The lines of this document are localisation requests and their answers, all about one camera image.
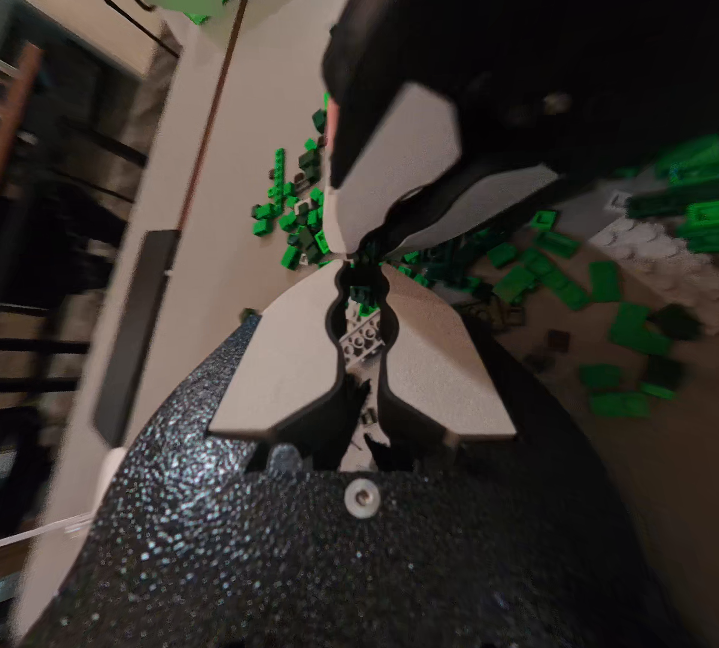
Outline green frame plate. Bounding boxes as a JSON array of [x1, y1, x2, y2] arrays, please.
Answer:
[[534, 231, 582, 259]]

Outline dark green flat tile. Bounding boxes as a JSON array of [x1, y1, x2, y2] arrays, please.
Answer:
[[647, 304, 704, 341]]

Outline dark green and green block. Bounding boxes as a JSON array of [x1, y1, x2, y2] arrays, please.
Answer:
[[639, 355, 684, 402]]

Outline grey desk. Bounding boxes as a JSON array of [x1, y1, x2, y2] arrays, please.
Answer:
[[11, 0, 719, 648]]

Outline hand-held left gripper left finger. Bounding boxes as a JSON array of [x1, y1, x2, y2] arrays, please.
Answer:
[[209, 261, 361, 470]]

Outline brown-top table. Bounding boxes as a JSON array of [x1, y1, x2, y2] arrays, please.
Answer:
[[0, 43, 45, 173]]

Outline green L-shaped tile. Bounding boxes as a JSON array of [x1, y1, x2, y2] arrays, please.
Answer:
[[608, 301, 676, 358]]

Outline dark green brick assembly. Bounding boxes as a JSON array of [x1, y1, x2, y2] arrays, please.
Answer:
[[348, 252, 389, 304]]

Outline green narrow plate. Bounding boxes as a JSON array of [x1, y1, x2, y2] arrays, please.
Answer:
[[269, 147, 286, 212]]

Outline light grey long plate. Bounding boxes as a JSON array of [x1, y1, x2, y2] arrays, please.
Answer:
[[591, 220, 719, 296]]

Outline green slope block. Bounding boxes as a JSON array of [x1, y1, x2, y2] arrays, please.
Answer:
[[578, 363, 622, 392]]

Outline green two-stud plate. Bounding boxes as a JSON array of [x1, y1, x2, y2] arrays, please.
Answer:
[[588, 390, 652, 420]]

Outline grey plate with holes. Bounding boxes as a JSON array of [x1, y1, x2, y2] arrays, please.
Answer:
[[339, 313, 389, 369]]

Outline pile of green toy bricks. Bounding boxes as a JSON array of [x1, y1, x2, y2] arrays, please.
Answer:
[[250, 92, 506, 323]]

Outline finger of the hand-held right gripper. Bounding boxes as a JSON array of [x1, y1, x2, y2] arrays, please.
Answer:
[[323, 82, 463, 257], [386, 164, 564, 255]]

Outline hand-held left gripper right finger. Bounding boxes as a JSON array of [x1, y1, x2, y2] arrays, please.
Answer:
[[377, 264, 518, 470]]

